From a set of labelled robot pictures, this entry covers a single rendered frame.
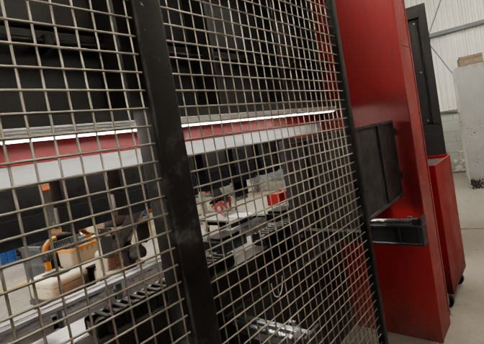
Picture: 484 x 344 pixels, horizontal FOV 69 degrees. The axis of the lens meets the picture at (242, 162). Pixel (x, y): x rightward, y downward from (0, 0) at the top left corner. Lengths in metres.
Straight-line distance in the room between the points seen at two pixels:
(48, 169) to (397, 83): 1.81
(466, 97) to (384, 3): 4.49
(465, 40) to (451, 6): 0.74
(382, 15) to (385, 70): 0.31
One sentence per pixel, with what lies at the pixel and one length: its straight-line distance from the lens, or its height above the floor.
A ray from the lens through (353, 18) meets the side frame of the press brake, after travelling 2.38.
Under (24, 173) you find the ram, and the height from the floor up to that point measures 1.38.
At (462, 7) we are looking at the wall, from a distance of 8.66.
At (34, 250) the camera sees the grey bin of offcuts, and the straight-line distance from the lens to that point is 4.12.
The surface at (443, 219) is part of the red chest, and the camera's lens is 2.73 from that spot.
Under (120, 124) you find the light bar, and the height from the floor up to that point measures 1.47.
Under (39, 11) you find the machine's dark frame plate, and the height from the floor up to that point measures 1.84.
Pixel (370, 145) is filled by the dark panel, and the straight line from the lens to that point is 1.87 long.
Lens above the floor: 1.35
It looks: 3 degrees down
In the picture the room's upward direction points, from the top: 10 degrees counter-clockwise
